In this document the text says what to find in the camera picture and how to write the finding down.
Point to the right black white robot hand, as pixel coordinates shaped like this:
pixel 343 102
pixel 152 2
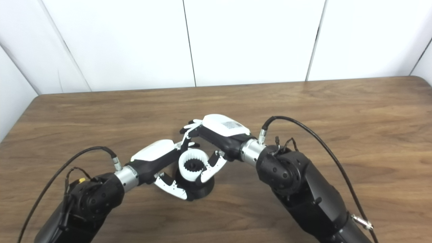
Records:
pixel 222 135

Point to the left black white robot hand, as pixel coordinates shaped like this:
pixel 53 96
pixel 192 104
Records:
pixel 152 158

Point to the round black plastic part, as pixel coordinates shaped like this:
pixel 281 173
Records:
pixel 204 190

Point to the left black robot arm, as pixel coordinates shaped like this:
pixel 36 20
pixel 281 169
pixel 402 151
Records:
pixel 91 199

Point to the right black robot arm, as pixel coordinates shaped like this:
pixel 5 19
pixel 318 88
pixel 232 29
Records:
pixel 303 189

